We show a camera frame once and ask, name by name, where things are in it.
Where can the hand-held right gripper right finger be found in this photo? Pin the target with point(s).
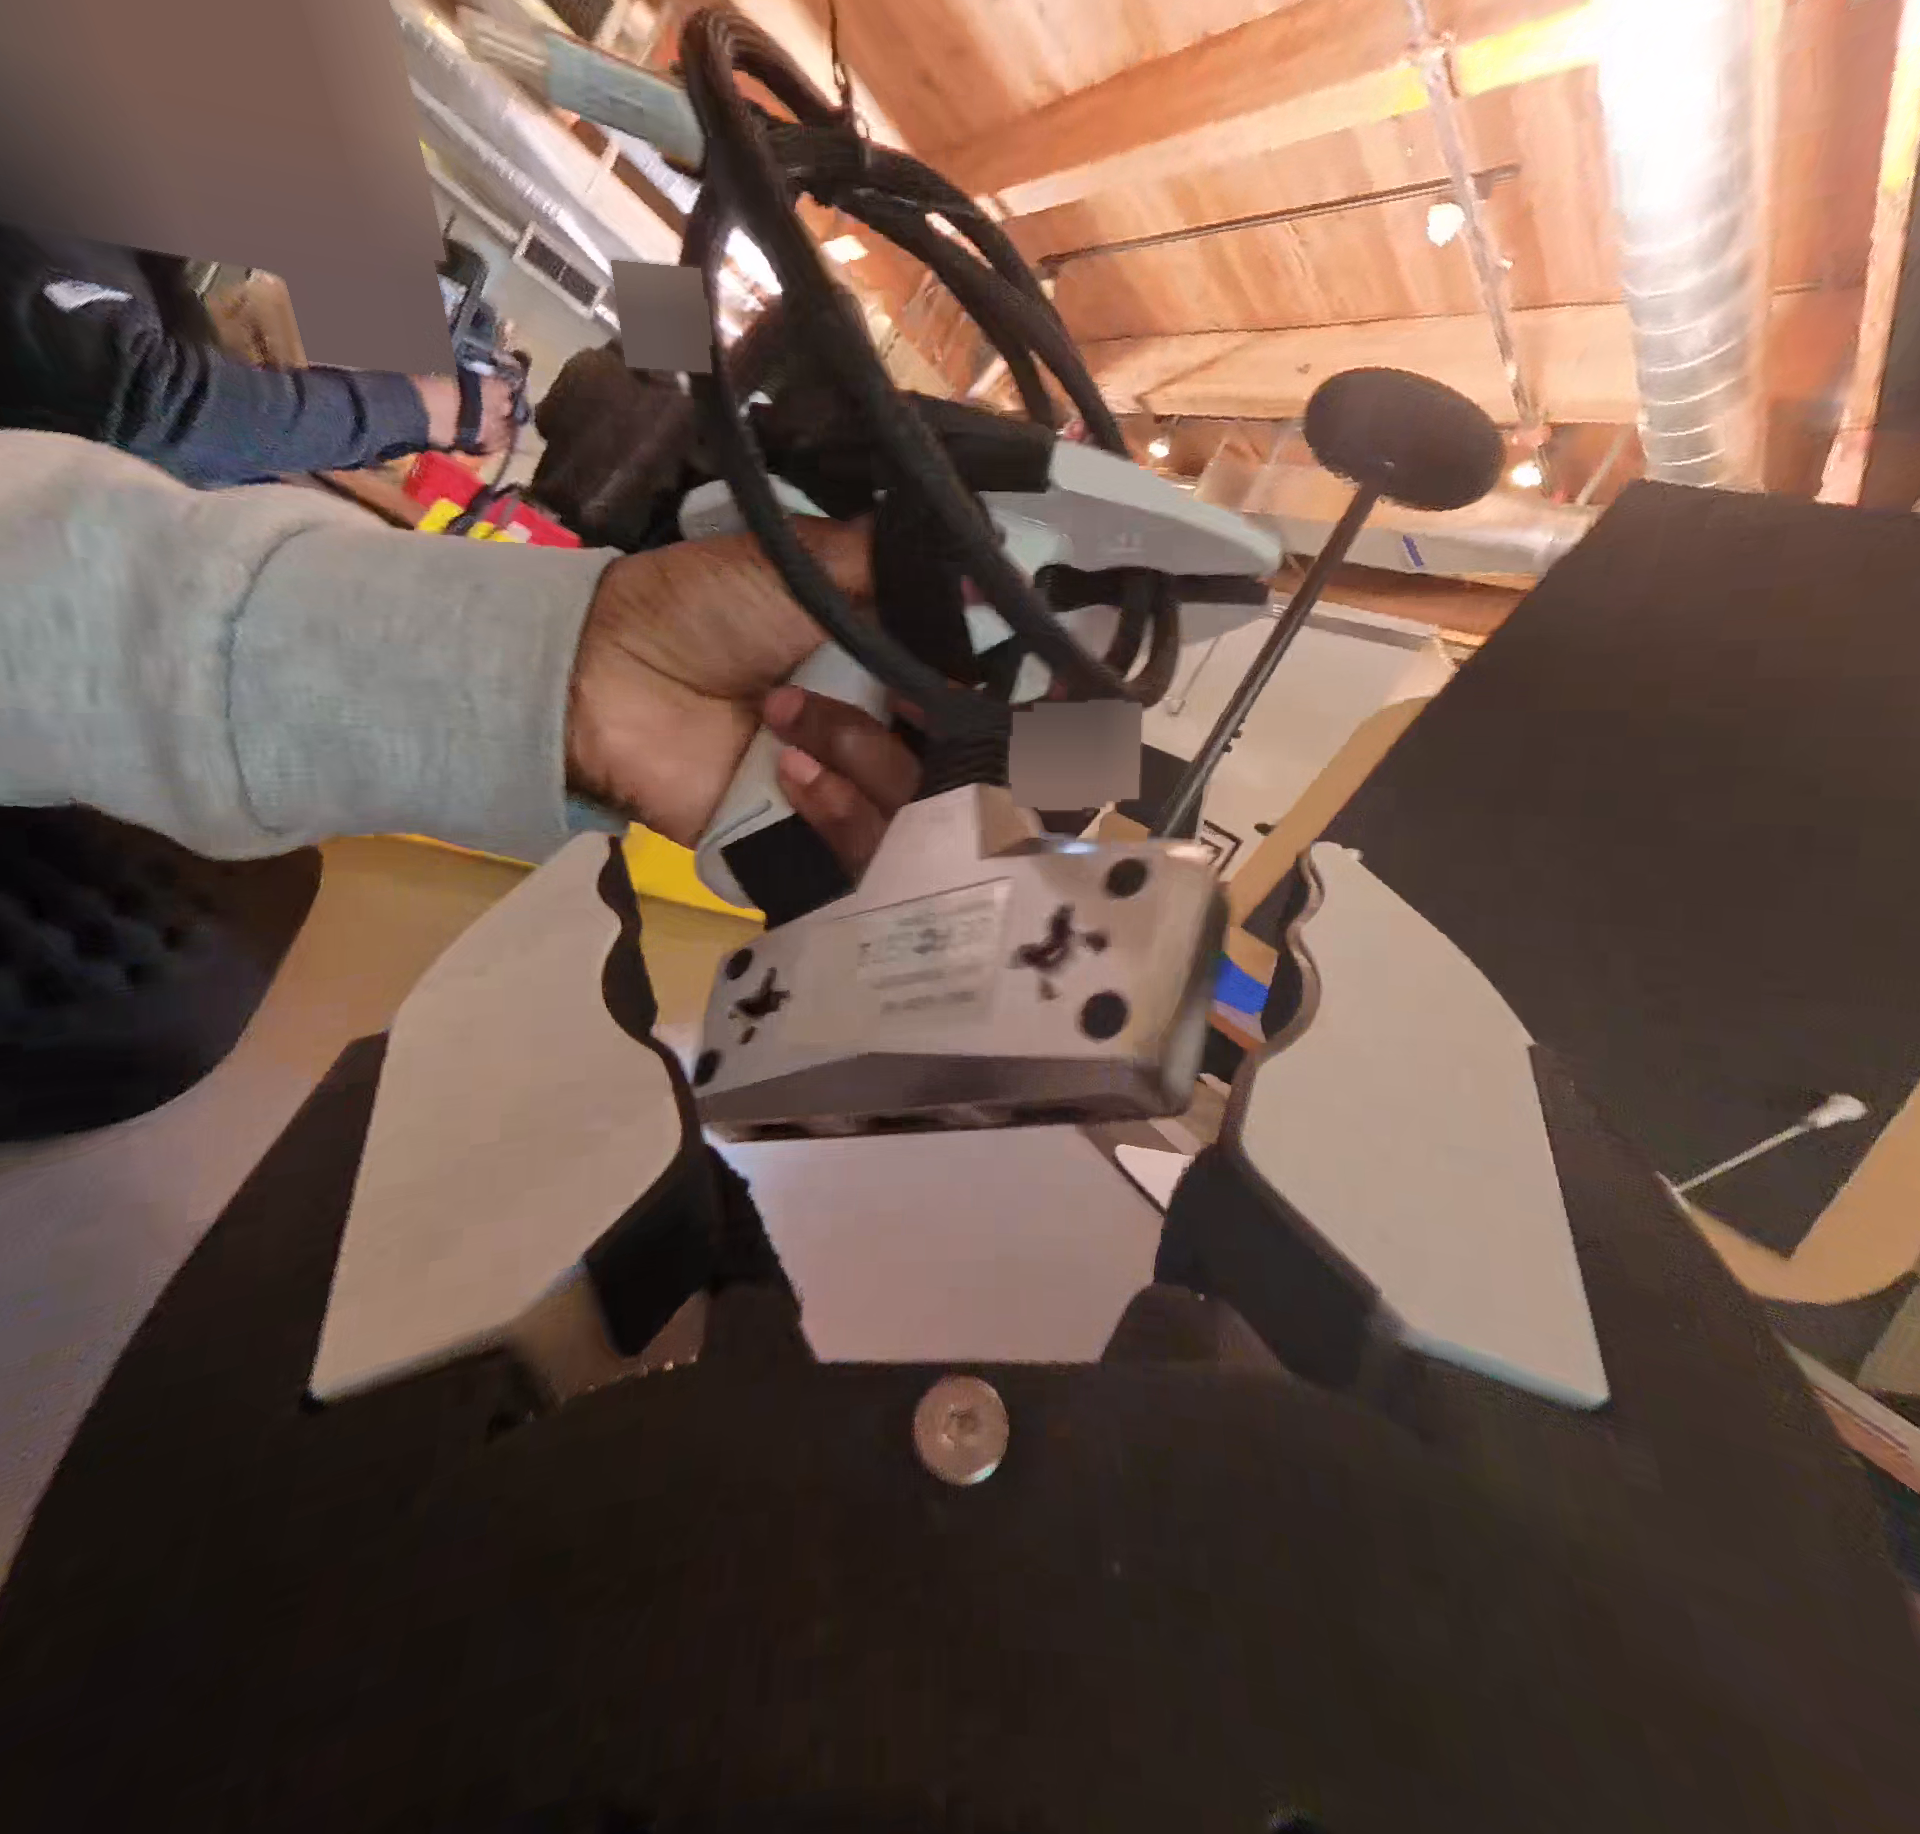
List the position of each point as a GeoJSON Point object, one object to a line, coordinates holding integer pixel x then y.
{"type": "Point", "coordinates": [1410, 1116]}

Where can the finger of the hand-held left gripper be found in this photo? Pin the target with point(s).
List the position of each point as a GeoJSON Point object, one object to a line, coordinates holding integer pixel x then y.
{"type": "Point", "coordinates": [1155, 516]}

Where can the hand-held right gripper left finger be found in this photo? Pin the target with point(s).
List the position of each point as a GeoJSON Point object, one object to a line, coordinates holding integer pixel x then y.
{"type": "Point", "coordinates": [496, 1116]}

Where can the person's left forearm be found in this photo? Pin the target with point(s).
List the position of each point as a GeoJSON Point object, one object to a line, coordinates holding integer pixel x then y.
{"type": "Point", "coordinates": [300, 636]}

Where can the person's left hand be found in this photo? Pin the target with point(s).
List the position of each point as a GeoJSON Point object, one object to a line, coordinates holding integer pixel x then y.
{"type": "Point", "coordinates": [675, 666]}

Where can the small white air vent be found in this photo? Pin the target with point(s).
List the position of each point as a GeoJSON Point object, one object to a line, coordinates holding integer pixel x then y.
{"type": "Point", "coordinates": [561, 262]}

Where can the black stand with round disc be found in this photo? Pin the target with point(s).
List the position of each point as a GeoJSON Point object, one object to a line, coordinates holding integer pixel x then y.
{"type": "Point", "coordinates": [1401, 441]}

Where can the black board with wooden rim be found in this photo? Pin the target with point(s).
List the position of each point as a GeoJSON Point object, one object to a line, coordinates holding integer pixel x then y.
{"type": "Point", "coordinates": [1651, 816]}

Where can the black quilted cushion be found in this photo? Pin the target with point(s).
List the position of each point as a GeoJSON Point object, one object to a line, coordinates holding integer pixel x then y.
{"type": "Point", "coordinates": [120, 965]}

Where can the wide silver ventilation duct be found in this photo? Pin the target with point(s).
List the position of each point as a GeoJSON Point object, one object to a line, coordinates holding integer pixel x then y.
{"type": "Point", "coordinates": [1687, 216]}

